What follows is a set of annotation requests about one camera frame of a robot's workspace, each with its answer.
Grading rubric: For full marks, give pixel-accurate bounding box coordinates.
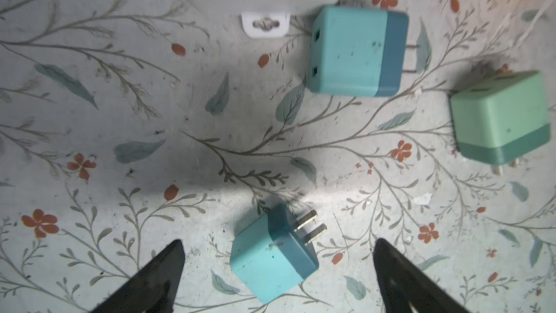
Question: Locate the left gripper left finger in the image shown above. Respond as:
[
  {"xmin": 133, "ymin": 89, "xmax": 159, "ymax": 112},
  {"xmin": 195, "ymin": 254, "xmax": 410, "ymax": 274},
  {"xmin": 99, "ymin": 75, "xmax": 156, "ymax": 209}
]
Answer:
[{"xmin": 93, "ymin": 239, "xmax": 185, "ymax": 313}]

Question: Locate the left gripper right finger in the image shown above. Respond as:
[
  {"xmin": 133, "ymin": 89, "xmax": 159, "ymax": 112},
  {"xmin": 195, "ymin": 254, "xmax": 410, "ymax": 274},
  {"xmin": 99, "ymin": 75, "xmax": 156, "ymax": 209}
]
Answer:
[{"xmin": 373, "ymin": 239, "xmax": 468, "ymax": 313}]

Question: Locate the teal plug adapter front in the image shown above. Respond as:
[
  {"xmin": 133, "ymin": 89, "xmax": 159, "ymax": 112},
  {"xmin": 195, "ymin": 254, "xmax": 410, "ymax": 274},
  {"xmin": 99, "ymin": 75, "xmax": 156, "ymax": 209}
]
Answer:
[{"xmin": 230, "ymin": 204, "xmax": 327, "ymax": 304}]

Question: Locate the green plug adapter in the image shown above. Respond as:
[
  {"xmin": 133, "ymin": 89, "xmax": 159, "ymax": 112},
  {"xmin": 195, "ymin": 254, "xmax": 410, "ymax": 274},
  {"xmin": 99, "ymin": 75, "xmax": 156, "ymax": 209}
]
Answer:
[{"xmin": 450, "ymin": 70, "xmax": 551, "ymax": 175}]

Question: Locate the teal plug near white strip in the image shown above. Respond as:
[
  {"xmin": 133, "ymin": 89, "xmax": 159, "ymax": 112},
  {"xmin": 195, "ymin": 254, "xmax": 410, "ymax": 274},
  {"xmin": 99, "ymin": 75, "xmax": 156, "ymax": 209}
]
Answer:
[{"xmin": 307, "ymin": 6, "xmax": 409, "ymax": 98}]

